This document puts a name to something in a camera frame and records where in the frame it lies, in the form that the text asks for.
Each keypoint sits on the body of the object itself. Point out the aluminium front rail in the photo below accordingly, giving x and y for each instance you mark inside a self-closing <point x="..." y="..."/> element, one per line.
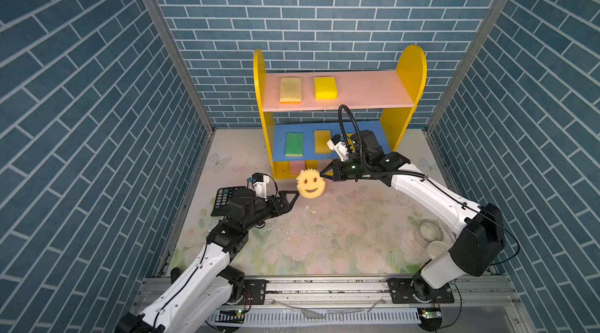
<point x="364" y="303"/>

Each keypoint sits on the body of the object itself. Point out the white bowl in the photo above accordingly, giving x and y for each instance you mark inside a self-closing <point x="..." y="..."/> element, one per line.
<point x="436" y="249"/>

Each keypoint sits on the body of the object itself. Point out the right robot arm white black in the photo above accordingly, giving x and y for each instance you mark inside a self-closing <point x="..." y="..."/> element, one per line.
<point x="479" y="231"/>

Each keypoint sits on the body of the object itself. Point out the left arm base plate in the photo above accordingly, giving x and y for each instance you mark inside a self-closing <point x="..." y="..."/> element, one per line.
<point x="252" y="291"/>

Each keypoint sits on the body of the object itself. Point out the yellow sponge rectangle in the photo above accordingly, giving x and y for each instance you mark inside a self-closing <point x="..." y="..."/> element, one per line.
<point x="321" y="139"/>

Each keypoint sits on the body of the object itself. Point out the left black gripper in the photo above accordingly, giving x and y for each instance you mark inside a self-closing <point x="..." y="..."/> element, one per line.
<point x="284" y="208"/>

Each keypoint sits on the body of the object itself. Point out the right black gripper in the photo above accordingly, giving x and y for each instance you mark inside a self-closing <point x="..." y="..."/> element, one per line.
<point x="337" y="173"/>

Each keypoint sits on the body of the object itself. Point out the green sponge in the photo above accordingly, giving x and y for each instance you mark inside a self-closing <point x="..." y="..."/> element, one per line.
<point x="294" y="144"/>

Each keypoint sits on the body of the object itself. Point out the smiley face round sponge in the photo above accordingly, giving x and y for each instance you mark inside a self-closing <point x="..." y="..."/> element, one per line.
<point x="310" y="184"/>

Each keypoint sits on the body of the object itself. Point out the bright yellow sponge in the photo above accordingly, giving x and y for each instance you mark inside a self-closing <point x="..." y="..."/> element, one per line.
<point x="325" y="88"/>

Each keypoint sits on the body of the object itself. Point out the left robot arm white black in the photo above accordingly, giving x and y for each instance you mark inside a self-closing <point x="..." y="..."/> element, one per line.
<point x="210" y="282"/>

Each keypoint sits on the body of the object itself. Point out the pale yellow tan sponge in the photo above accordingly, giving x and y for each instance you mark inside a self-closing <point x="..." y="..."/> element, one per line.
<point x="290" y="90"/>

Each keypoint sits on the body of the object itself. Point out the yellow shelf pink blue boards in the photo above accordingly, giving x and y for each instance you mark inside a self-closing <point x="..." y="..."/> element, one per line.
<point x="396" y="92"/>

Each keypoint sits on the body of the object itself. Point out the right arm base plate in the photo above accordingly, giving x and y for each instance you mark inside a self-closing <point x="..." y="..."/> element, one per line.
<point x="410" y="290"/>

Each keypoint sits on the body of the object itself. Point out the black calculator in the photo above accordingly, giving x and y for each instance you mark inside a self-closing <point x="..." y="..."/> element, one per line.
<point x="222" y="198"/>

